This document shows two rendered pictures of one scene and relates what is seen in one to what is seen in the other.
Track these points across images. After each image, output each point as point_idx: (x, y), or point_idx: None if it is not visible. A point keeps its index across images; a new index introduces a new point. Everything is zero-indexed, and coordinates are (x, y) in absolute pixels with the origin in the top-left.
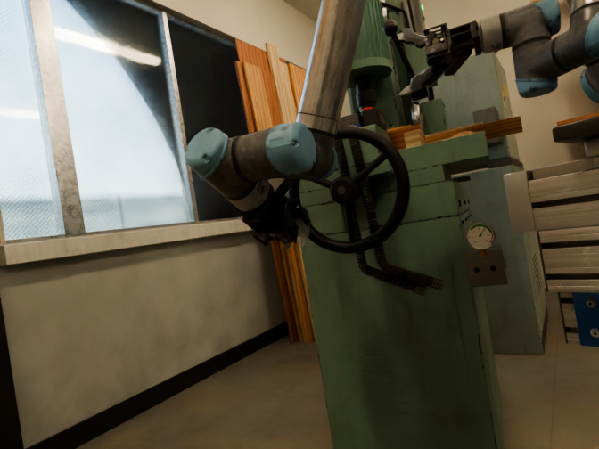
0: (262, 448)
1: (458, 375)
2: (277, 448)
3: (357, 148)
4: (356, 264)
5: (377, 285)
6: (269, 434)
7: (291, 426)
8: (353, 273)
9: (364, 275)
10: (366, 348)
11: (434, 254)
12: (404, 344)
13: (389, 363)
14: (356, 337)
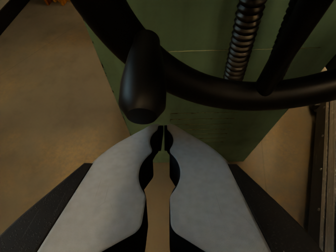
0: (73, 141)
1: (254, 125)
2: (85, 139)
3: None
4: (184, 36)
5: (209, 65)
6: (73, 124)
7: (88, 113)
8: (177, 49)
9: (194, 53)
10: (178, 114)
11: (312, 30)
12: (218, 111)
13: (197, 121)
14: (169, 107)
